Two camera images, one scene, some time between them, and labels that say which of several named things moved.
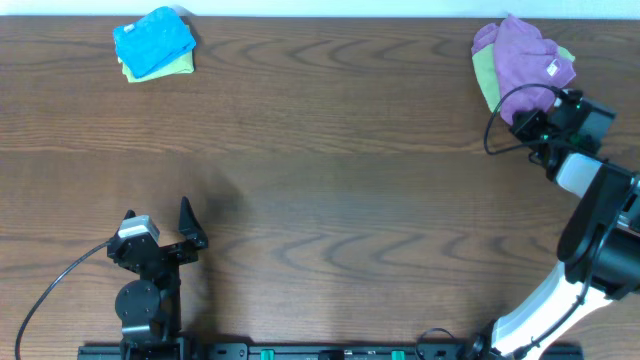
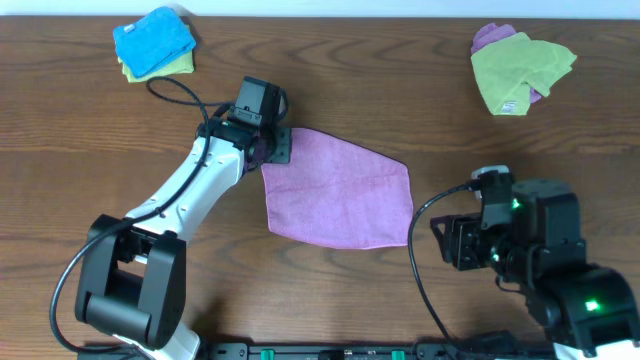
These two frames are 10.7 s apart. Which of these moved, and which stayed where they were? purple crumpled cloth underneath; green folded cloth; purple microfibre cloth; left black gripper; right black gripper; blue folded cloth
Moved: purple microfibre cloth; left black gripper; right black gripper
Stayed: blue folded cloth; purple crumpled cloth underneath; green folded cloth
